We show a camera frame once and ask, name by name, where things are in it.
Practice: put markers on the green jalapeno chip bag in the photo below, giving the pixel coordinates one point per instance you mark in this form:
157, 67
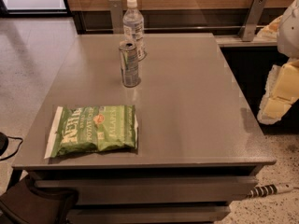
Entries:
92, 129

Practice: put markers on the clear plastic water bottle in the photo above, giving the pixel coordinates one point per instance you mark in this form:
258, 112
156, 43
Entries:
133, 27

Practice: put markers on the metal wall bracket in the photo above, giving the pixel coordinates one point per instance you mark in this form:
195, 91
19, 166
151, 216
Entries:
247, 31
116, 13

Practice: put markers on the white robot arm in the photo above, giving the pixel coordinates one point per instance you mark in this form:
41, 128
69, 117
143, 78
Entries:
288, 32

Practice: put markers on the left metal wall bracket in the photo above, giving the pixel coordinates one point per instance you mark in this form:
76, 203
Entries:
116, 13

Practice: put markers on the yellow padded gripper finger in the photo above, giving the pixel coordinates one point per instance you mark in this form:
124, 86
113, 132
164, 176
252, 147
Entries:
270, 30
281, 92

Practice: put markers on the dark brown chair seat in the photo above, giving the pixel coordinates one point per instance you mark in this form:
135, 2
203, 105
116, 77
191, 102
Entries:
24, 203

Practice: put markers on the grey metal drink can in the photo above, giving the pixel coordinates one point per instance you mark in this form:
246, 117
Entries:
129, 64

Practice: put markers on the grey table with drawers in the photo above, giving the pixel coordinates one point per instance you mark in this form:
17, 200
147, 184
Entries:
199, 145

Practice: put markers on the right metal wall bracket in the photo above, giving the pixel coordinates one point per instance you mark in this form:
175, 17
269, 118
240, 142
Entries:
247, 31

